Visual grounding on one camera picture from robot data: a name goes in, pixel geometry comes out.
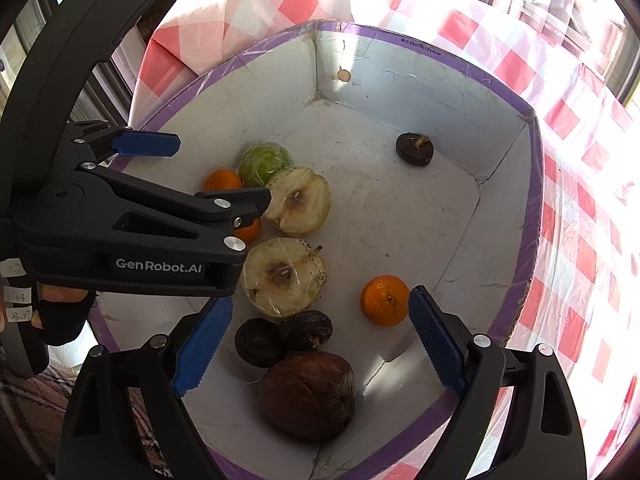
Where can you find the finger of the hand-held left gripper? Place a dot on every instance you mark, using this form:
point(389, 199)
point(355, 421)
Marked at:
point(210, 205)
point(147, 144)

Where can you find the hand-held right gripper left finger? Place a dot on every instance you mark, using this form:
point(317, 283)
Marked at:
point(202, 345)

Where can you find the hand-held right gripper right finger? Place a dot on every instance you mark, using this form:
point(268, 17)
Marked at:
point(437, 340)

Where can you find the dark wrinkled fruit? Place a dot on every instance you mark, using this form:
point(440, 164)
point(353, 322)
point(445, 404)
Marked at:
point(257, 342)
point(415, 149)
point(307, 327)

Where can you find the green fruit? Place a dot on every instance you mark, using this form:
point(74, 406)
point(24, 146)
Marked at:
point(262, 162)

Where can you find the small yellow apple half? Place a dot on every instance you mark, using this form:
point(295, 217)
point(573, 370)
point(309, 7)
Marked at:
point(300, 205)

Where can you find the halved apple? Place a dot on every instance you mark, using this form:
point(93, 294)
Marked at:
point(282, 280)

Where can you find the large brown rotten fruit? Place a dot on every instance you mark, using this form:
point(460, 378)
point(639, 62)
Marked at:
point(307, 395)

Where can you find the purple cardboard box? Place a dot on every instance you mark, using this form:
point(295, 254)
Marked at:
point(400, 220)

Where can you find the person's left hand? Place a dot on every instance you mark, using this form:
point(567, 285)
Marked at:
point(62, 315)

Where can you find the orange mandarin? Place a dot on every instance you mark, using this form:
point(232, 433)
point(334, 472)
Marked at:
point(222, 180)
point(250, 231)
point(385, 300)

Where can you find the red white checked tablecloth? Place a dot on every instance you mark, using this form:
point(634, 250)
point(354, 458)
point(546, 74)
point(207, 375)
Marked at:
point(575, 240)

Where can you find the plaid cloth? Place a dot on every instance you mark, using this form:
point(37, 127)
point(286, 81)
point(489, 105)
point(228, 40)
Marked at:
point(30, 400)

